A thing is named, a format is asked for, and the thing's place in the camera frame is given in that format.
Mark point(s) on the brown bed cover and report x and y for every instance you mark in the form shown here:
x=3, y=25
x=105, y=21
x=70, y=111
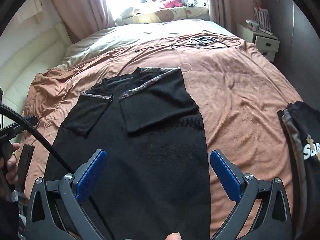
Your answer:
x=238, y=91

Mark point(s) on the person's left hand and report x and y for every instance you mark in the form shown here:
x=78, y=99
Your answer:
x=11, y=176

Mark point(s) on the pink curtain right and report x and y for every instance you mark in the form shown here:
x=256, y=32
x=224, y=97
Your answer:
x=230, y=13

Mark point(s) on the pink curtain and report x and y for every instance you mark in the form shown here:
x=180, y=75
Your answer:
x=82, y=18
x=230, y=13

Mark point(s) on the white bedside cabinet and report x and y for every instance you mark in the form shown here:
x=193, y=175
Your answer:
x=268, y=45

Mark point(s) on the striped paper bag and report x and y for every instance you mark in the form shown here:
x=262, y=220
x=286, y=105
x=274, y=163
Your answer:
x=262, y=19

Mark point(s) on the beige bed sheet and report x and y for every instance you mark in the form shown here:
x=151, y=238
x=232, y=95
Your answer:
x=107, y=39

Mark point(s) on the person's bare toe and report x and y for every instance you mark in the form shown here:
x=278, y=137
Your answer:
x=174, y=236

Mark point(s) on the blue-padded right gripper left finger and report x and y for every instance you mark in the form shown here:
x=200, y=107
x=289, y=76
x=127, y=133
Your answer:
x=87, y=175

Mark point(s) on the cream padded headboard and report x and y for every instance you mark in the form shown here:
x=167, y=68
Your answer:
x=45, y=51

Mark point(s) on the stack of folded clothes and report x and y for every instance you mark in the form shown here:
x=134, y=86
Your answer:
x=300, y=124

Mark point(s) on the black mesh t-shirt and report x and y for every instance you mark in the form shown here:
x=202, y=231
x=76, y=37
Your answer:
x=156, y=179

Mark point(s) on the pink curtain left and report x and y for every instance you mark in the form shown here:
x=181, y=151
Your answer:
x=82, y=18

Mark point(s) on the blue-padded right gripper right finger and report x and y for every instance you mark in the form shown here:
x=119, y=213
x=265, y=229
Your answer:
x=229, y=175

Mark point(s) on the bear print pillow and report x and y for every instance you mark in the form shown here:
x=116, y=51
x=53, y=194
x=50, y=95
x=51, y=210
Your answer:
x=167, y=15

